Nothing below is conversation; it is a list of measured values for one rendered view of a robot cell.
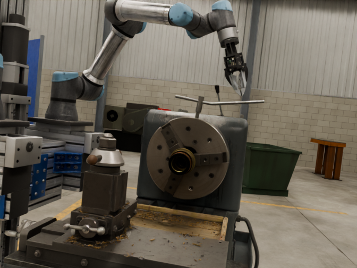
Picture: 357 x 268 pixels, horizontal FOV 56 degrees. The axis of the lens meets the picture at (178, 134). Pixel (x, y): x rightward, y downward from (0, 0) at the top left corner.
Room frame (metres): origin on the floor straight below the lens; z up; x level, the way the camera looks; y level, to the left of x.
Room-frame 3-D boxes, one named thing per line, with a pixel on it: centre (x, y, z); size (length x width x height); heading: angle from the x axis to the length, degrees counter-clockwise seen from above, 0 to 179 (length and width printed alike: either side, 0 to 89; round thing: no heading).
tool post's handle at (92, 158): (0.65, 0.16, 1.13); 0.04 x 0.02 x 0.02; 169
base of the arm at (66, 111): (1.59, 0.56, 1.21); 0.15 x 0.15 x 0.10
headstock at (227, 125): (1.70, -0.11, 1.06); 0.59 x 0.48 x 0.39; 169
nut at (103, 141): (0.70, 0.15, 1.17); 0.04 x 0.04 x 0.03
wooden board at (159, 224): (1.03, 0.00, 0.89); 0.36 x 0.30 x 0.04; 79
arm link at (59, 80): (1.60, 0.56, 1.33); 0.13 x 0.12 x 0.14; 148
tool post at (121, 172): (0.70, 0.14, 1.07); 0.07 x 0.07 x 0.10; 79
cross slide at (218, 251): (0.69, 0.09, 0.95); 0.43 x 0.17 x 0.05; 79
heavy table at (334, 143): (9.49, -4.23, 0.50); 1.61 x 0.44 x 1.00; 176
